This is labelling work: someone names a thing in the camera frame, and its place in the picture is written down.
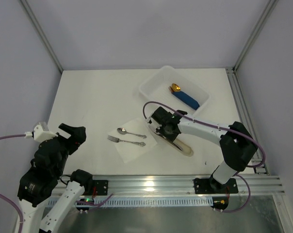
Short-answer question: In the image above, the silver knife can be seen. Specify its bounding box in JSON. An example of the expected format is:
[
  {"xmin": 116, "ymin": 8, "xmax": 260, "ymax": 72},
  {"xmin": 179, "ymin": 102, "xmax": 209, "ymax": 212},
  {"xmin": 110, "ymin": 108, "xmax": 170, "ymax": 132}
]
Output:
[{"xmin": 148, "ymin": 125, "xmax": 188, "ymax": 152}]

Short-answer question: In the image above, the white paper napkin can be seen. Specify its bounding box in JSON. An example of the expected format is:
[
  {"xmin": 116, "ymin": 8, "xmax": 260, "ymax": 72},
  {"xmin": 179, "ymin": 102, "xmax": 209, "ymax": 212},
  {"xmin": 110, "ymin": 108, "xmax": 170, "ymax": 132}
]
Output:
[{"xmin": 108, "ymin": 118, "xmax": 157, "ymax": 163}]

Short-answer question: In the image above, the silver fork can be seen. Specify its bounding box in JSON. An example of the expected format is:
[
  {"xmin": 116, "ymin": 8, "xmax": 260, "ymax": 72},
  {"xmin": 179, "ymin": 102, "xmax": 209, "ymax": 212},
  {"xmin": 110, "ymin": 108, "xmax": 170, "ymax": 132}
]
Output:
[{"xmin": 107, "ymin": 135, "xmax": 146, "ymax": 147}]

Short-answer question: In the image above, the silver spoon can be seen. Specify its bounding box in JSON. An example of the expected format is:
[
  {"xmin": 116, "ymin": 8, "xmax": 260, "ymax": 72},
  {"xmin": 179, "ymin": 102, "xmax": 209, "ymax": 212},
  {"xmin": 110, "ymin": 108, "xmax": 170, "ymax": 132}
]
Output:
[{"xmin": 117, "ymin": 128, "xmax": 147, "ymax": 139}]

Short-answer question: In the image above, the oval wooden cutlery tray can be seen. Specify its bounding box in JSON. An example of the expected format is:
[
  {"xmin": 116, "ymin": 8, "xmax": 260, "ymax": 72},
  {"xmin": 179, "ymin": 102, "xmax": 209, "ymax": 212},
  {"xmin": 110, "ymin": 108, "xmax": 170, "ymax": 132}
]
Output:
[{"xmin": 159, "ymin": 135, "xmax": 194, "ymax": 157}]

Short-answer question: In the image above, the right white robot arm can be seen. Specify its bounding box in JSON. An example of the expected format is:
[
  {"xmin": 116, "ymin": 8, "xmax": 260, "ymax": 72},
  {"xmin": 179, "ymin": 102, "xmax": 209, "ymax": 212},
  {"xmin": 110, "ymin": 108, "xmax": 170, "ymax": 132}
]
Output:
[{"xmin": 146, "ymin": 107, "xmax": 258, "ymax": 195}]

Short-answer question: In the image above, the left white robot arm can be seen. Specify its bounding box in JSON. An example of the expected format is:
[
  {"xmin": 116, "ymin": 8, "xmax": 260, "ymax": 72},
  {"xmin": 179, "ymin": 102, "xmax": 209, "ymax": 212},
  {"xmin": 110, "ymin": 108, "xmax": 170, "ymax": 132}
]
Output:
[{"xmin": 15, "ymin": 122, "xmax": 93, "ymax": 233}]

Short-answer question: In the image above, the gold cutlery in roll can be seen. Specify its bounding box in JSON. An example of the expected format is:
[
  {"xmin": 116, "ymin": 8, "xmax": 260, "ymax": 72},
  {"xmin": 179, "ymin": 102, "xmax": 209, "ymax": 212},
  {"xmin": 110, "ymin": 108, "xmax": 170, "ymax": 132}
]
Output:
[{"xmin": 168, "ymin": 83, "xmax": 181, "ymax": 93}]

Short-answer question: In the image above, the white plastic basket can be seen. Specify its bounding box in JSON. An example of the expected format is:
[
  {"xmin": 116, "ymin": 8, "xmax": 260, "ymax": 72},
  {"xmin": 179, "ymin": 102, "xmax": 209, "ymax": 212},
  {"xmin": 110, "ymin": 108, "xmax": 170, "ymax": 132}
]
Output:
[{"xmin": 139, "ymin": 66, "xmax": 211, "ymax": 115}]

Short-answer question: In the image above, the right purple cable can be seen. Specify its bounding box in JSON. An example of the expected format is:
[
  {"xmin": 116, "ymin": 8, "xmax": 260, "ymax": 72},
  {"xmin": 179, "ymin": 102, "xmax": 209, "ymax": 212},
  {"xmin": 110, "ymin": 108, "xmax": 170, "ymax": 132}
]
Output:
[{"xmin": 143, "ymin": 100, "xmax": 266, "ymax": 214}]

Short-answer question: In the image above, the purple cable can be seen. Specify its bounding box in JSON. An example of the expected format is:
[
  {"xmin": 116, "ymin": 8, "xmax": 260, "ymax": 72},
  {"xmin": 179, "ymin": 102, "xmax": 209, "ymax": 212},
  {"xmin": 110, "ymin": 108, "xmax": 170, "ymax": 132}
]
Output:
[
  {"xmin": 0, "ymin": 133, "xmax": 113, "ymax": 233},
  {"xmin": 143, "ymin": 100, "xmax": 266, "ymax": 214}
]

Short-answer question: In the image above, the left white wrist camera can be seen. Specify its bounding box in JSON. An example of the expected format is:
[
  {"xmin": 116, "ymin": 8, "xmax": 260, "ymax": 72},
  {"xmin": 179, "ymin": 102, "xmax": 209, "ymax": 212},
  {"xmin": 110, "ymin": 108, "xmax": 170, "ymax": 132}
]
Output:
[{"xmin": 24, "ymin": 122, "xmax": 56, "ymax": 143}]

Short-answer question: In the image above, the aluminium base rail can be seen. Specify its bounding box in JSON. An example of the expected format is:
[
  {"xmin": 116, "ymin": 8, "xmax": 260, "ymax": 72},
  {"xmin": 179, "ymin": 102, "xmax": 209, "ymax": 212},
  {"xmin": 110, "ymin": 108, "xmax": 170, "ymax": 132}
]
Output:
[{"xmin": 93, "ymin": 174, "xmax": 285, "ymax": 197}]

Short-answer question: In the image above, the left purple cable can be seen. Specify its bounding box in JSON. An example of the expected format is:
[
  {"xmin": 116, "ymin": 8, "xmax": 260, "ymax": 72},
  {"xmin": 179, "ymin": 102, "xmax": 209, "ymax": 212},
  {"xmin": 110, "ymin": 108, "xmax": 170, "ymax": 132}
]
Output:
[{"xmin": 0, "ymin": 133, "xmax": 113, "ymax": 233}]

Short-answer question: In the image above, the white slotted cable duct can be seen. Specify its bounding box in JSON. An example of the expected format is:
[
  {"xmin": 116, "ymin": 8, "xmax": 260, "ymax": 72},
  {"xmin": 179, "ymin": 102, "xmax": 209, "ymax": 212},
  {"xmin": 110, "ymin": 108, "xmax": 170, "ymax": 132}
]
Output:
[{"xmin": 48, "ymin": 196, "xmax": 214, "ymax": 208}]

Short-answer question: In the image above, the right aluminium side rail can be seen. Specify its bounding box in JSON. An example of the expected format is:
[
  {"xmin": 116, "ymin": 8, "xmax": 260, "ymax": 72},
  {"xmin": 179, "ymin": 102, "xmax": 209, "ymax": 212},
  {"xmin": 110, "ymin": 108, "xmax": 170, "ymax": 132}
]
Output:
[{"xmin": 226, "ymin": 67, "xmax": 269, "ymax": 175}]

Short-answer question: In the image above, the left aluminium frame post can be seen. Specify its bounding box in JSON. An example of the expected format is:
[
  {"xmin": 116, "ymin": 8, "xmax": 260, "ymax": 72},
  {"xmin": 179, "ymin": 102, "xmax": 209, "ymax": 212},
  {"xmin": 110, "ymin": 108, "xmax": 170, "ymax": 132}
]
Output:
[{"xmin": 18, "ymin": 0, "xmax": 64, "ymax": 74}]

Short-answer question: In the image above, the aluminium frame post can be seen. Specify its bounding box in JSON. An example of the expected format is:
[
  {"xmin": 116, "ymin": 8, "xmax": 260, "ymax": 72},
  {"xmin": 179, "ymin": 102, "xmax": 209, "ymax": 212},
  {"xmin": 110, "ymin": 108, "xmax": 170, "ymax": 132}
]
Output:
[
  {"xmin": 18, "ymin": 0, "xmax": 64, "ymax": 74},
  {"xmin": 232, "ymin": 0, "xmax": 278, "ymax": 72}
]

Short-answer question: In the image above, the right aluminium frame post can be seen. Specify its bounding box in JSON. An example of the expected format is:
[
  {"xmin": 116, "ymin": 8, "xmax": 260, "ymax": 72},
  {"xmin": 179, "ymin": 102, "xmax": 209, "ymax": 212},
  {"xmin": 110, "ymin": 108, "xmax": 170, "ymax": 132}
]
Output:
[{"xmin": 232, "ymin": 0, "xmax": 278, "ymax": 72}]

